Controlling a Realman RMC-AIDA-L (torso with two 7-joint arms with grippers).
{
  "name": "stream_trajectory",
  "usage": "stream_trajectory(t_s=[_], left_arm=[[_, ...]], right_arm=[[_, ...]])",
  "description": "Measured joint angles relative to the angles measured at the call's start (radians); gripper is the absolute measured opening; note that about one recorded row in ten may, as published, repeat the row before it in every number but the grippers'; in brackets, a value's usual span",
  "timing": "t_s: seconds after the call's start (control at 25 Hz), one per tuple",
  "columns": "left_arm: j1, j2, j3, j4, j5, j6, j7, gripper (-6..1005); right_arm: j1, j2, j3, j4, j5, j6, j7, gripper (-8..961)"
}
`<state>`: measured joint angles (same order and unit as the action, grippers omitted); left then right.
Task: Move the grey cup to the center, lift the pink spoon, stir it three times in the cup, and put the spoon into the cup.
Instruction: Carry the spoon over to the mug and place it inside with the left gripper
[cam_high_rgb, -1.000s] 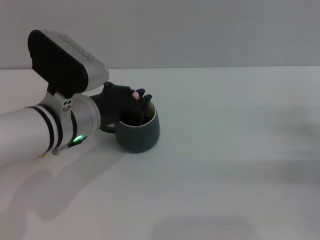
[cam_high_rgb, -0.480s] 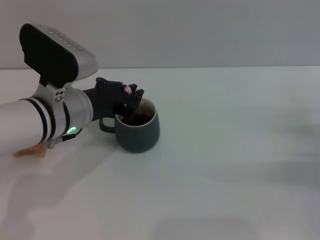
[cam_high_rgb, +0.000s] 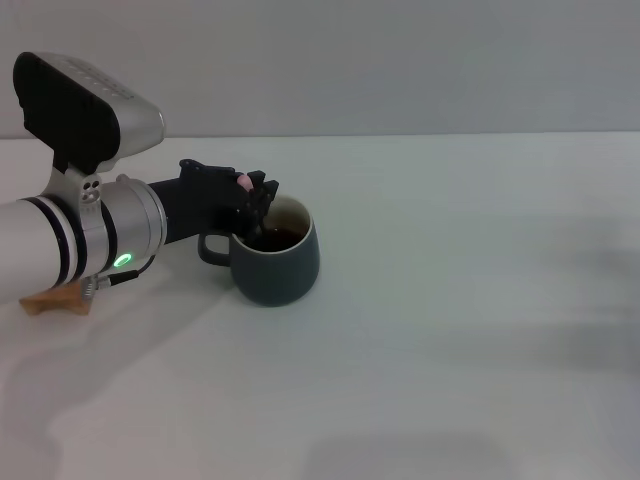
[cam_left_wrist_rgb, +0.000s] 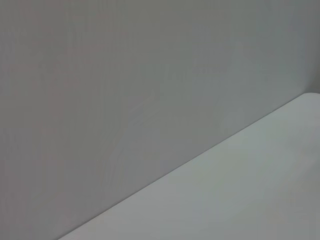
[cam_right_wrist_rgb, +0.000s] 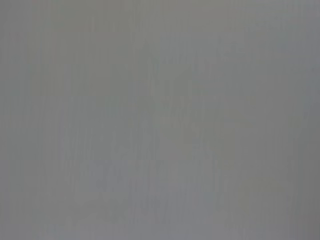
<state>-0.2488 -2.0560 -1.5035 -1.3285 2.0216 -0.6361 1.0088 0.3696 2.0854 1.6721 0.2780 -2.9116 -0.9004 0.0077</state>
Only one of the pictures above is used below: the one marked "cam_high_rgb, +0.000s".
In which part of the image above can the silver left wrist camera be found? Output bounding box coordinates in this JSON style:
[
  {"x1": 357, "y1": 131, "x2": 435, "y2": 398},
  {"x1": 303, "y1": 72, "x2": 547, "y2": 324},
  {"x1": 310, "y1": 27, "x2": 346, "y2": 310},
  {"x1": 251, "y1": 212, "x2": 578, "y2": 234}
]
[{"x1": 12, "y1": 51, "x2": 167, "y2": 176}]

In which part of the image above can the light tan wooden block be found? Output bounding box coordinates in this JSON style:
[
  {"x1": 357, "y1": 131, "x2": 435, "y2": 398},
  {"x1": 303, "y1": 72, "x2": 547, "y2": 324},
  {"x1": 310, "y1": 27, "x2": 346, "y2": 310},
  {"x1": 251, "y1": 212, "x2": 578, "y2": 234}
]
[{"x1": 18, "y1": 282, "x2": 95, "y2": 317}]

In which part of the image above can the dark grey ceramic coffee mug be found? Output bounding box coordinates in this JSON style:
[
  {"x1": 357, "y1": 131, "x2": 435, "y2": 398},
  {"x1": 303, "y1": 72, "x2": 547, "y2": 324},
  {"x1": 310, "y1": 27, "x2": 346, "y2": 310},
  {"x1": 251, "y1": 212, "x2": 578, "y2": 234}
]
[{"x1": 197, "y1": 194, "x2": 321, "y2": 308}]

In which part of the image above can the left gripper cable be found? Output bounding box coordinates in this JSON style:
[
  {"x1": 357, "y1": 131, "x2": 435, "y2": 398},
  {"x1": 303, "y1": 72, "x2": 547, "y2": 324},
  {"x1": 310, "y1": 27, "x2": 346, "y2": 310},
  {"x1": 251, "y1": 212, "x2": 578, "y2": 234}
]
[{"x1": 81, "y1": 253, "x2": 157, "y2": 300}]

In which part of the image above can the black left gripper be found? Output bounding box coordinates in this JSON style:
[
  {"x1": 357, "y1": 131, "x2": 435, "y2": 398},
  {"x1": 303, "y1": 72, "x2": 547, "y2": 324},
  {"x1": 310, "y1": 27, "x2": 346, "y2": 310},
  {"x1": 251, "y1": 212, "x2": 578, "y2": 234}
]
[{"x1": 147, "y1": 158, "x2": 281, "y2": 247}]

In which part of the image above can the pink handled metal spoon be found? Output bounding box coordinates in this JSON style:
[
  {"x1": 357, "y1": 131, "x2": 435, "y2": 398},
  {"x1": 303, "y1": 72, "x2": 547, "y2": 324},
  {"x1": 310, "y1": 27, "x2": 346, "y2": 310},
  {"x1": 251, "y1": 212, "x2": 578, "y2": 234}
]
[{"x1": 236, "y1": 172, "x2": 271, "y2": 241}]

